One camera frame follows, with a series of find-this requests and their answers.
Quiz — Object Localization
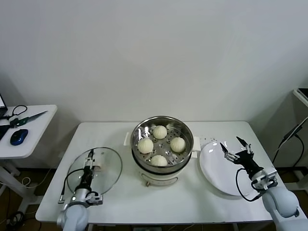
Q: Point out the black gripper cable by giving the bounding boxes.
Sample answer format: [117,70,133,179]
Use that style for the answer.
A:
[57,168,85,205]
[235,167,263,202]

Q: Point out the black looped cable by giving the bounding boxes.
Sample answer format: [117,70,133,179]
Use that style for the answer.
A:
[0,105,27,121]

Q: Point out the white side table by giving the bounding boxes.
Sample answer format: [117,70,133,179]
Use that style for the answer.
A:
[0,104,58,212]

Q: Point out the white floor cable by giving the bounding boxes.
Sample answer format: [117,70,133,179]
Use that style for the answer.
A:
[21,168,52,190]

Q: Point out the white cabinet with dark top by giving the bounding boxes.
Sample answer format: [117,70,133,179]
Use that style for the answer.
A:
[292,88,308,126]

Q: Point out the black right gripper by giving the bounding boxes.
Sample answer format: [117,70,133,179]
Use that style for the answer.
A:
[219,136,263,176]

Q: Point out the blue computer mouse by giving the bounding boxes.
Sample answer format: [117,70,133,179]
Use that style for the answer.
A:
[10,128,29,146]

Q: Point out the white electric cooking pot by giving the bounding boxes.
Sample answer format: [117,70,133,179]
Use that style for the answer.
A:
[131,150,193,188]

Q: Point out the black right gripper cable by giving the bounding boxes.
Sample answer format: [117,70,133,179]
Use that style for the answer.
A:
[235,167,263,202]

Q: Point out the black floor cables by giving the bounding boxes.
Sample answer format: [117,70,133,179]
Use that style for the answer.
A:
[0,211,25,231]

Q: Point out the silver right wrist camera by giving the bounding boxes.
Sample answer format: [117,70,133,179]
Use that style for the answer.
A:
[251,168,278,191]

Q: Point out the black cable with adapter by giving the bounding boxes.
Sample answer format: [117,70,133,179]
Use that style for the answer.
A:
[271,124,304,168]

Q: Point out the white steamed baozi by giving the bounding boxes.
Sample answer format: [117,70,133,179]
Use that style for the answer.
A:
[170,137,186,153]
[153,125,168,140]
[150,154,168,167]
[138,138,154,154]

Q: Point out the white round plate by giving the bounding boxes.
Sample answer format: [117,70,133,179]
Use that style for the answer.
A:
[199,141,262,197]

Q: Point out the glass pot lid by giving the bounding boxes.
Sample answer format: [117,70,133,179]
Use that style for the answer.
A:
[66,147,123,196]

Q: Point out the white floor frame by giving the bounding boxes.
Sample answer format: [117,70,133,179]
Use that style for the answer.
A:
[285,166,308,191]

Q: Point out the green handled scissors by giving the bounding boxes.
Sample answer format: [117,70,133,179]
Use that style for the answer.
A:
[9,110,49,128]

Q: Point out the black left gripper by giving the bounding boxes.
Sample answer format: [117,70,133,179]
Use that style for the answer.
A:
[76,148,97,191]

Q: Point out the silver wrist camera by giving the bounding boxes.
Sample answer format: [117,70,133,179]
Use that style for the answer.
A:
[251,168,278,191]
[85,191,104,206]

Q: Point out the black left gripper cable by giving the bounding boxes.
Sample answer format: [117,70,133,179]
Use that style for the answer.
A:
[57,168,85,205]

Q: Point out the perforated steel steamer basket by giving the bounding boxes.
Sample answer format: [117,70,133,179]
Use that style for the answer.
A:
[123,116,201,173]

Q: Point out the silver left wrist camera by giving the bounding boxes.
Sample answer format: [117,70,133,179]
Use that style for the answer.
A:
[85,191,104,206]

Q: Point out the black laptop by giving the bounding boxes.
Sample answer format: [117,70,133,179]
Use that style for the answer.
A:
[0,92,12,141]

